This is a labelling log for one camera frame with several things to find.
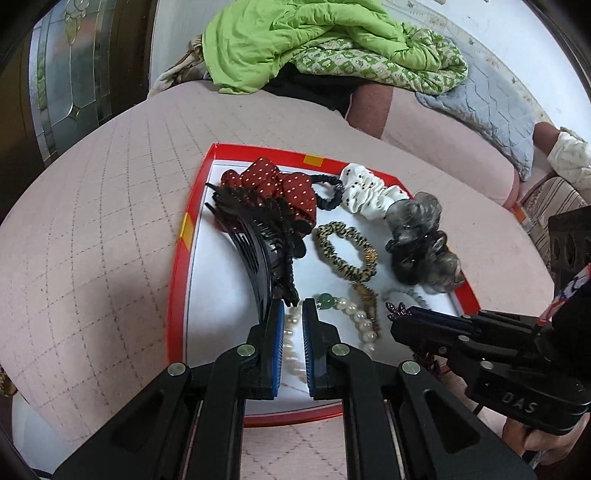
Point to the grey organza scrunchie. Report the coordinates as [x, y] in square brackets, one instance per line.
[415, 217]

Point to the green quilt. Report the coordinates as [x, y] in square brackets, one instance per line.
[277, 37]

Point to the grey quilted pillow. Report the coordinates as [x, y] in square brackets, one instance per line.
[485, 106]

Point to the black cloth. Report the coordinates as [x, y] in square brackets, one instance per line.
[314, 87]

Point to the black comb hair clip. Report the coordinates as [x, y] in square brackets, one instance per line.
[263, 258]

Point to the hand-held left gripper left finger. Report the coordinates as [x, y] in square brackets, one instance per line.
[277, 350]

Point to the purple beaded hair accessory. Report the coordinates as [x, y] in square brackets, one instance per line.
[399, 311]

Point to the white floral cloth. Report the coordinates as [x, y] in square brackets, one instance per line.
[572, 157]

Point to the red-rimmed white tray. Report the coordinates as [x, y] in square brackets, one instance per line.
[221, 295]

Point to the white dotted scrunchie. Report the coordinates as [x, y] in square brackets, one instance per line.
[369, 198]

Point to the striped floral fabric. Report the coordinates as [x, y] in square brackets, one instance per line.
[545, 203]

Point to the wooden door with leaded glass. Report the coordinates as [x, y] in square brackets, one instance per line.
[69, 83]

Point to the beige floral cloth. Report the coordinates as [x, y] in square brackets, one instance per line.
[180, 69]

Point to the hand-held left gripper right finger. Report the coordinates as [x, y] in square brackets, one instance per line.
[307, 350]

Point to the pink quilted pillow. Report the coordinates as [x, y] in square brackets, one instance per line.
[438, 138]

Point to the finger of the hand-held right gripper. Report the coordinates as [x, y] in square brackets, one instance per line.
[429, 337]
[498, 325]

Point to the person's right hand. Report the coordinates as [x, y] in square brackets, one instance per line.
[545, 443]

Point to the red polka dot hair bow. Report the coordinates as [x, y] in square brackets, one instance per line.
[295, 189]

